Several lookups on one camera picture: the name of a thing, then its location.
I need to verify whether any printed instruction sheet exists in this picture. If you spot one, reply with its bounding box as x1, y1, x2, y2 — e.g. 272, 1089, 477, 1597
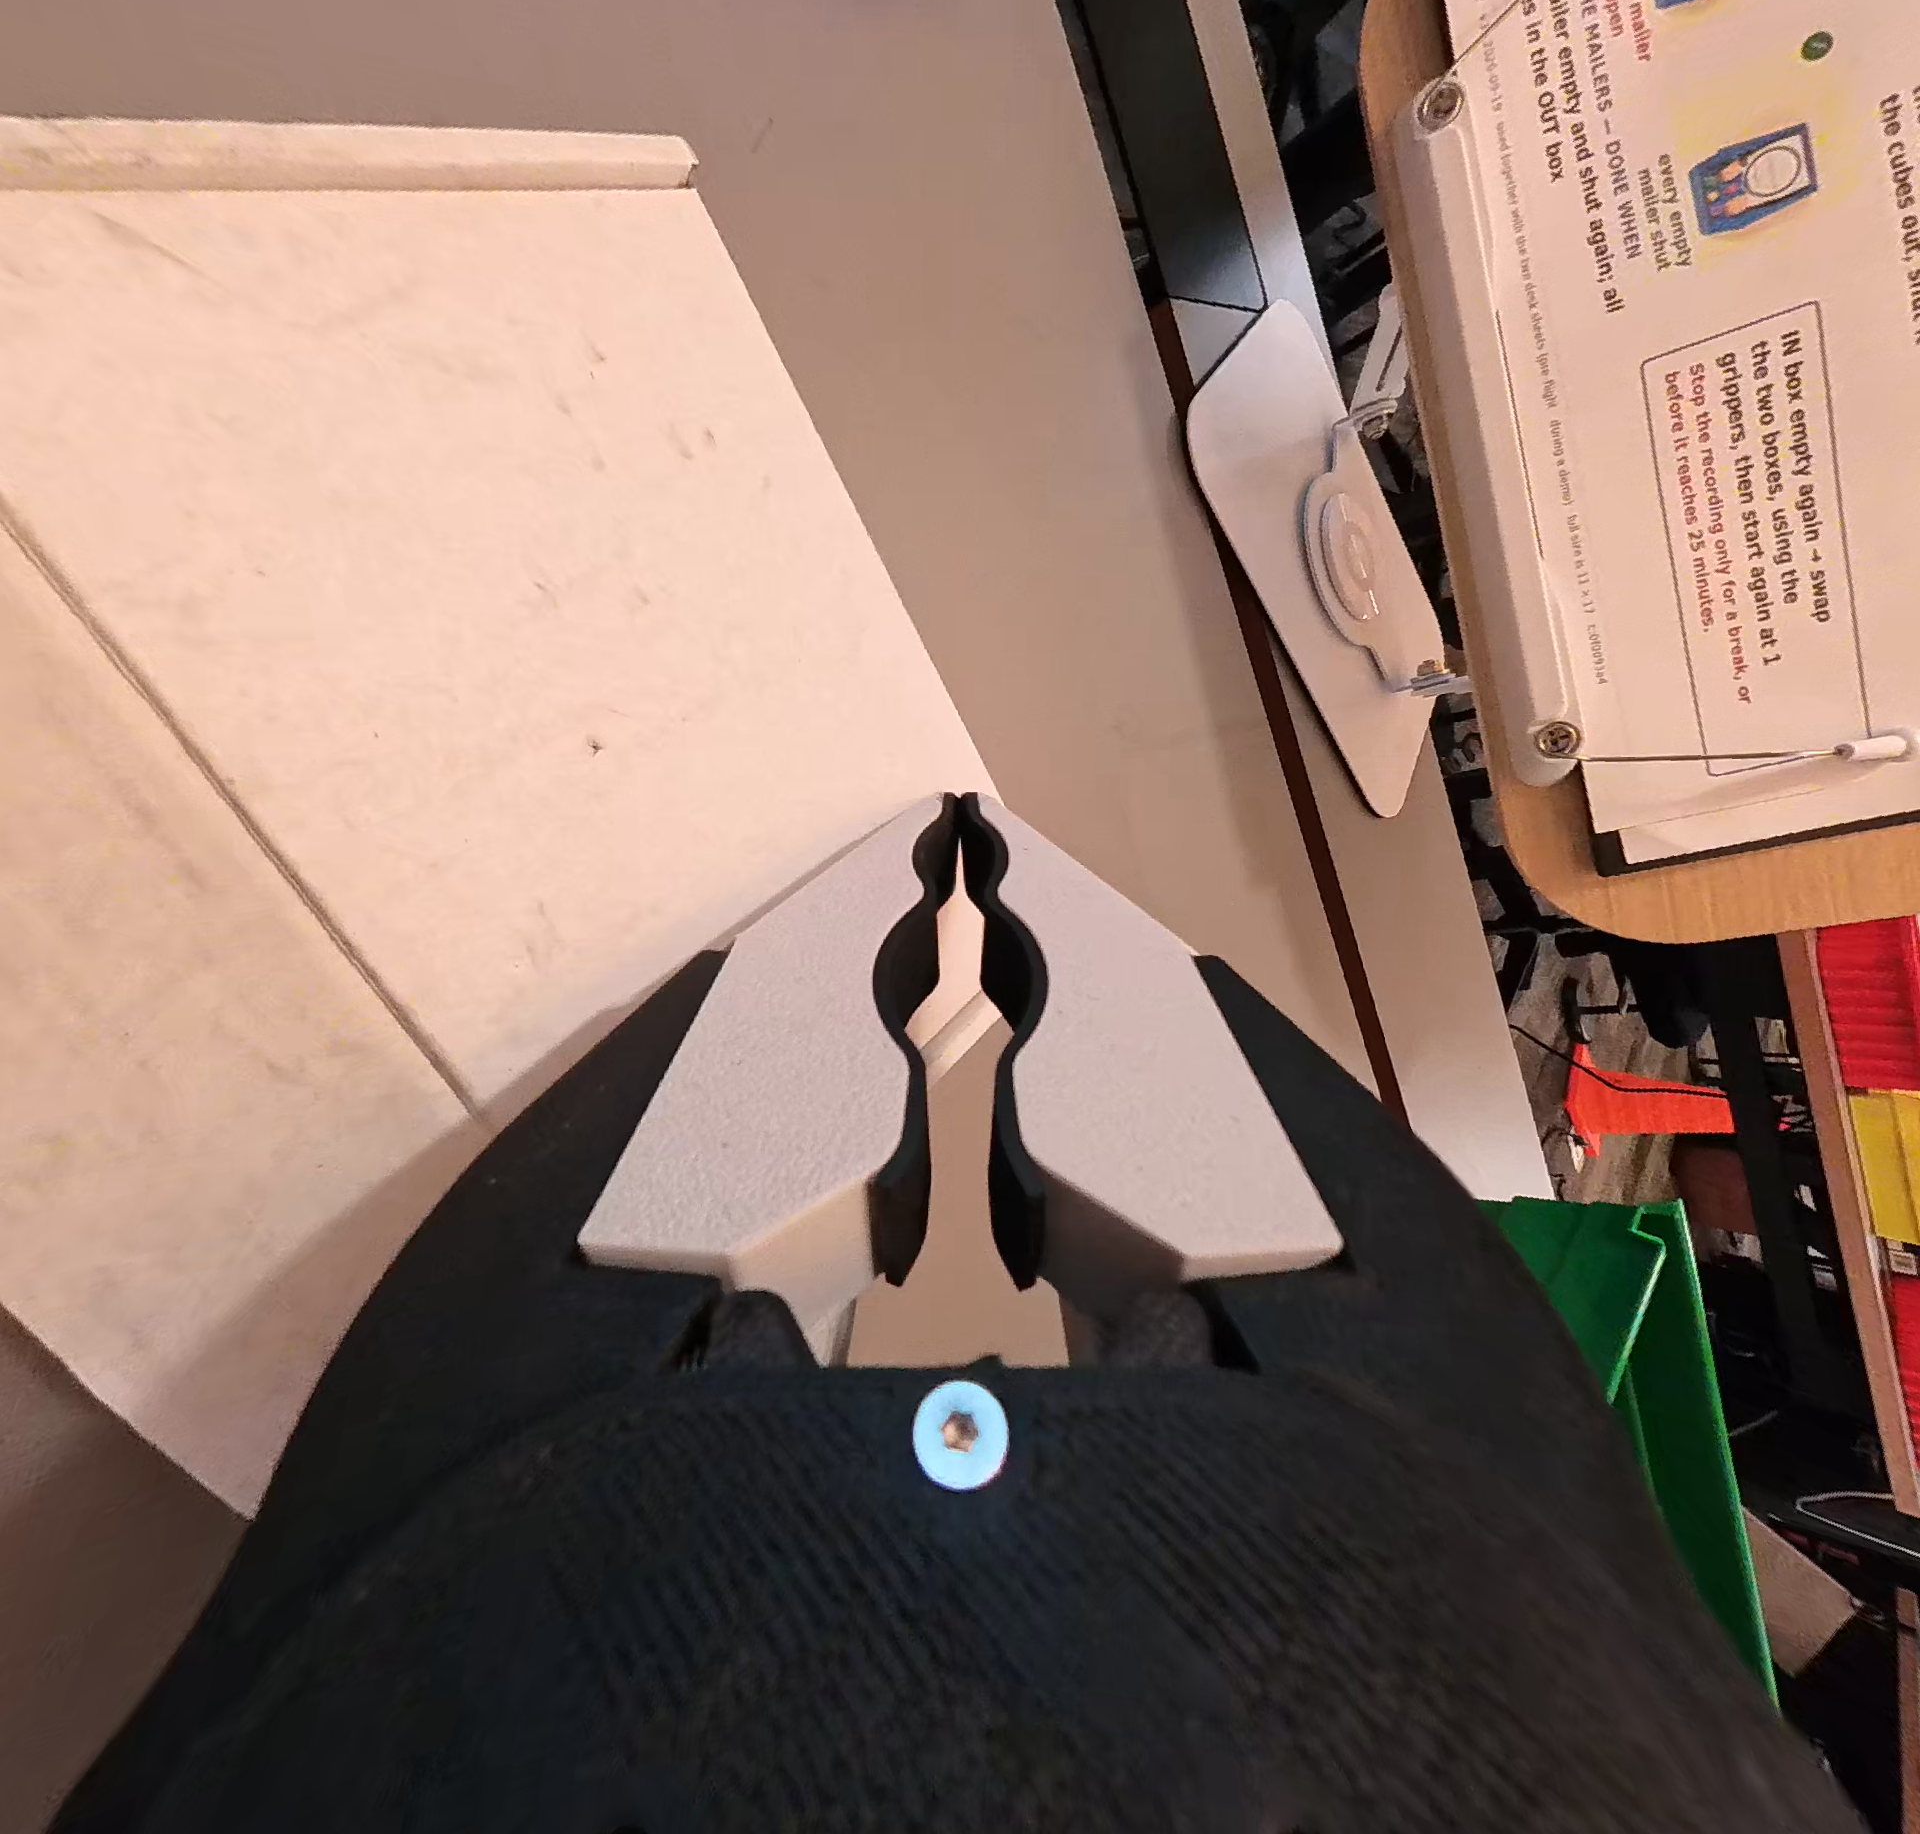
1431, 0, 1920, 868

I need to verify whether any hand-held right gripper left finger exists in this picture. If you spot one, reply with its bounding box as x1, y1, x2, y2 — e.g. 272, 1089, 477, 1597
574, 798, 963, 1362

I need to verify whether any instruction sheet on stand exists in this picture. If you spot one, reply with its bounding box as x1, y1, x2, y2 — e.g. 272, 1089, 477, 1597
1186, 0, 1920, 943

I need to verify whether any green plastic bin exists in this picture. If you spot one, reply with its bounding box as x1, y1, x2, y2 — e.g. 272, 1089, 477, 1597
1485, 1196, 1779, 1707

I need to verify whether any white cardboard mailer box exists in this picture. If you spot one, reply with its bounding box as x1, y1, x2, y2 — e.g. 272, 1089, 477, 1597
0, 117, 1007, 1522

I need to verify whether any yellow plastic bin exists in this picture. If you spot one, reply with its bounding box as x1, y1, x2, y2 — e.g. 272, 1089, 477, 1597
1848, 1090, 1920, 1242

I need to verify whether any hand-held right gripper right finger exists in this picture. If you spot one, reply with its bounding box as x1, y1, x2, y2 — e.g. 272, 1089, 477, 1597
960, 794, 1348, 1367

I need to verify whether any wooden table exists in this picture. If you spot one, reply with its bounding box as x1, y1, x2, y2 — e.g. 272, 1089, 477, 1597
1777, 934, 1920, 1512

